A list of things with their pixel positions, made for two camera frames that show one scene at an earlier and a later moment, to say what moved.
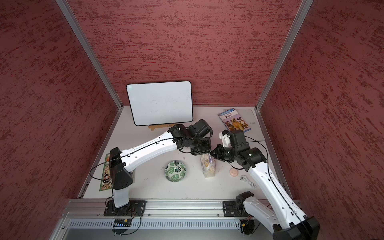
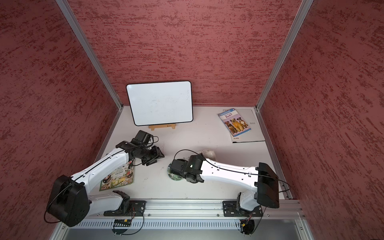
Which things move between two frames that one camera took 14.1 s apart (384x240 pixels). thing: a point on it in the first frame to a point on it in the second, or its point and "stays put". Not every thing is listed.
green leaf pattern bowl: [175, 171] stays put
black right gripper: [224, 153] to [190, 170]
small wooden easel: [152, 127] stays put
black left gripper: [207, 148] to [156, 152]
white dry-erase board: [161, 103] stays put
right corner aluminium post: [302, 11] stays put
